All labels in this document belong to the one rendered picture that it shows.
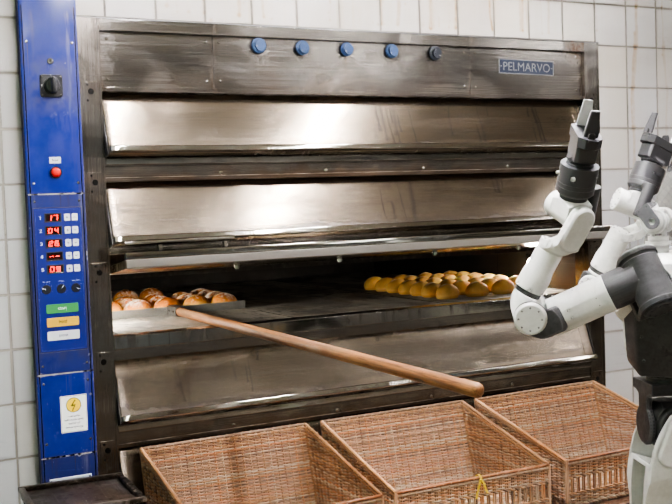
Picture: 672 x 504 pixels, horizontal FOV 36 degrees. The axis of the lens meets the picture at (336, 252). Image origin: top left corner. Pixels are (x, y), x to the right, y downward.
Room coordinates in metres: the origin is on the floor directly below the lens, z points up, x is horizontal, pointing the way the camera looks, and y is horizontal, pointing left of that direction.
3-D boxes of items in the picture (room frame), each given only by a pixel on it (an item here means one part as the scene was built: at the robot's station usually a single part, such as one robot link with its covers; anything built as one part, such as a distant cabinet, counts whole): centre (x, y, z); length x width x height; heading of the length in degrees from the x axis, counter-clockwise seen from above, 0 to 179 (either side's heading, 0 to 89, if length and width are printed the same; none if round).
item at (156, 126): (3.40, -0.14, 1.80); 1.79 x 0.11 x 0.19; 118
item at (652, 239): (2.58, -0.81, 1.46); 0.10 x 0.07 x 0.09; 149
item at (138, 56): (3.43, -0.13, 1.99); 1.80 x 0.08 x 0.21; 118
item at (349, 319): (3.42, -0.13, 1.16); 1.80 x 0.06 x 0.04; 118
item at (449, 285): (4.06, -0.45, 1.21); 0.61 x 0.48 x 0.06; 28
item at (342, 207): (3.40, -0.14, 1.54); 1.79 x 0.11 x 0.19; 118
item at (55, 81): (2.87, 0.77, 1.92); 0.06 x 0.04 x 0.11; 118
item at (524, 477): (3.18, -0.28, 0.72); 0.56 x 0.49 x 0.28; 117
